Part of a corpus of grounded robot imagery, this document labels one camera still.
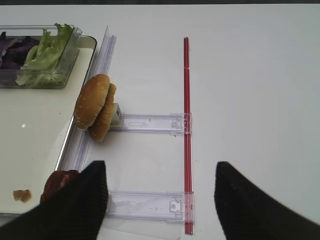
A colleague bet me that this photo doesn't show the sesame top bun front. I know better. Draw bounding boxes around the sesame top bun front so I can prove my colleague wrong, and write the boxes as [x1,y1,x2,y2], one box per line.
[74,74,110,130]

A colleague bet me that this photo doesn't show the right lower clear pusher track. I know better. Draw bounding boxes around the right lower clear pusher track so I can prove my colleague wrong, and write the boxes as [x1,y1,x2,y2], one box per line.
[106,190,194,223]

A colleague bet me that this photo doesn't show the clear pusher track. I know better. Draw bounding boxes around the clear pusher track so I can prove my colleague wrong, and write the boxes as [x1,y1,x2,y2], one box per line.
[106,190,194,223]
[110,103,185,135]

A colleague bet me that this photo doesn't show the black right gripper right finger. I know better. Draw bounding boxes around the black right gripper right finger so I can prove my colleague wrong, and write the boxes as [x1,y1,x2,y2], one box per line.
[214,161,320,240]

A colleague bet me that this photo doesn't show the white rectangular tray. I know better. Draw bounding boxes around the white rectangular tray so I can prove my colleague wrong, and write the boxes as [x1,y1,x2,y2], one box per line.
[0,36,97,215]

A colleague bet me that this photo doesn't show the sesame top bun rear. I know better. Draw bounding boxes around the sesame top bun rear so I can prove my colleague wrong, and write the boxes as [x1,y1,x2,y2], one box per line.
[88,83,117,142]

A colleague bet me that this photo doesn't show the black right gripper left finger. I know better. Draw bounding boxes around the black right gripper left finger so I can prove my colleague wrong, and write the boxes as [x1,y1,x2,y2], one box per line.
[0,160,109,240]

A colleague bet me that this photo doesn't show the purple cabbage leaves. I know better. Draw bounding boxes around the purple cabbage leaves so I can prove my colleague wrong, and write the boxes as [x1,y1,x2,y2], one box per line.
[0,31,40,70]

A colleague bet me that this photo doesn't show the right red strip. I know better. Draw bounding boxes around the right red strip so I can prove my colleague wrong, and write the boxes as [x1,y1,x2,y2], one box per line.
[183,37,194,235]

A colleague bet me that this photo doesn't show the brown meat patties stack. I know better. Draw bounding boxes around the brown meat patties stack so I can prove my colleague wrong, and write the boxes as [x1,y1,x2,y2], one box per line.
[39,169,79,204]

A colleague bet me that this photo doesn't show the right clear long rail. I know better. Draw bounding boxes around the right clear long rail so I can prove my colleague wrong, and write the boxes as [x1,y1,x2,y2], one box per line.
[55,27,117,171]

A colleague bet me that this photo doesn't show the green lettuce leaves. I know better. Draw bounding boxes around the green lettuce leaves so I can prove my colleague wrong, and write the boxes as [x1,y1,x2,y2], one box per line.
[15,23,73,88]

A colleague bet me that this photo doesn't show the right upper clear pusher track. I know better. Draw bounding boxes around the right upper clear pusher track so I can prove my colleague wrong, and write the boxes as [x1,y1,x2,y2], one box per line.
[110,103,185,135]

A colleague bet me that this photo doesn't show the clear plastic salad container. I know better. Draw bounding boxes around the clear plastic salad container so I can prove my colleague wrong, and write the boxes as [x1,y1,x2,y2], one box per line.
[0,23,82,89]

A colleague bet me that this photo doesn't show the sesame bun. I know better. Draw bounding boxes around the sesame bun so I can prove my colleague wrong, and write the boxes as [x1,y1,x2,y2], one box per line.
[74,74,110,130]
[88,83,117,142]

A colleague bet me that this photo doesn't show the orange crumb on tray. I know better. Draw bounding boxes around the orange crumb on tray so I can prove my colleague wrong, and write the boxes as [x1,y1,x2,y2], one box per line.
[13,189,32,203]

